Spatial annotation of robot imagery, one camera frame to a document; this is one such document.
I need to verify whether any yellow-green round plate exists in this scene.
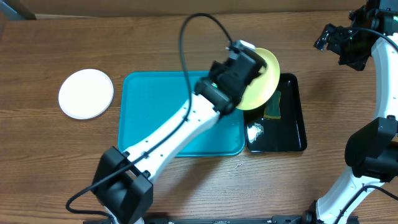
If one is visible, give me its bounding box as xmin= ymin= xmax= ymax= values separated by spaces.
xmin=236 ymin=47 xmax=280 ymax=111

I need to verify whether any green and yellow sponge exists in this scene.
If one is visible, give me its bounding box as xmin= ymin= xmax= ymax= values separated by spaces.
xmin=263 ymin=90 xmax=281 ymax=119

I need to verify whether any white round plate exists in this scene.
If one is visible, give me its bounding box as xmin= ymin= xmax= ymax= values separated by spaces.
xmin=58 ymin=68 xmax=114 ymax=119

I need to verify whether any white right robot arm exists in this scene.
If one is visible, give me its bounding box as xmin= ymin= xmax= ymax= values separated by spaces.
xmin=301 ymin=0 xmax=397 ymax=223

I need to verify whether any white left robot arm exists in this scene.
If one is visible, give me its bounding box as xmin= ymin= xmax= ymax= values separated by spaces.
xmin=89 ymin=42 xmax=269 ymax=223

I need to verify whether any black rectangular tray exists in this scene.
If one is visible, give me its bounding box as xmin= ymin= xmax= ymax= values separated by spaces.
xmin=244 ymin=73 xmax=307 ymax=153

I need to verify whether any teal plastic tray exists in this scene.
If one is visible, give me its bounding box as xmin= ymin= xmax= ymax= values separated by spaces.
xmin=118 ymin=71 xmax=245 ymax=157

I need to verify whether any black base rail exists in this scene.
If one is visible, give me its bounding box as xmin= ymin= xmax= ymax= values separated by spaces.
xmin=82 ymin=213 xmax=360 ymax=224

